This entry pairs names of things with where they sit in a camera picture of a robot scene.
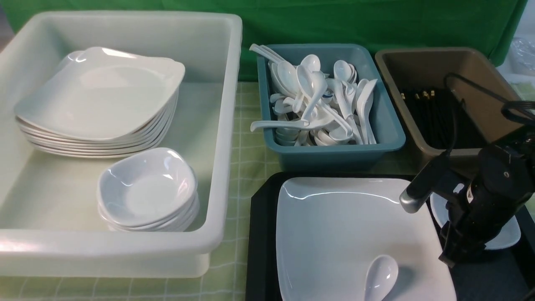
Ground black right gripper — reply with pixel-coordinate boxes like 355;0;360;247
399;150;523;267

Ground white small bowl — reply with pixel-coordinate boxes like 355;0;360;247
430;193;521;250

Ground white ceramic soup spoon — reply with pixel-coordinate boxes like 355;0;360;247
364;255;399;301

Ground large white square plate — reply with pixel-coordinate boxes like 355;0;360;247
276;177;457;301

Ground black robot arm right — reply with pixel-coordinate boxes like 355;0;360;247
399;125;534;267

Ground pile of black chopsticks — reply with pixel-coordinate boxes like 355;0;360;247
400;87;487;149

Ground black serving tray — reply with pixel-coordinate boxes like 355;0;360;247
246;172;534;301

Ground green backdrop cloth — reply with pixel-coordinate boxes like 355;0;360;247
1;0;527;82

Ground teal plastic cutlery bin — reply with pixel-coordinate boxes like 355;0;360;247
263;43;406;172

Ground pile of white soup spoons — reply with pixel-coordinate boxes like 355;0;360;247
249;44;378;146

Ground green checkered tablecloth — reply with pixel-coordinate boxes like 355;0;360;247
0;81;535;301

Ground stack of small white bowls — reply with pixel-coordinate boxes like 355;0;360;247
96;148;200;232

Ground stack of white square plates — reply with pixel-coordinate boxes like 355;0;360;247
14;46;186;158

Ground large white plastic tub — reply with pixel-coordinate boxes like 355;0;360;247
0;11;242;278

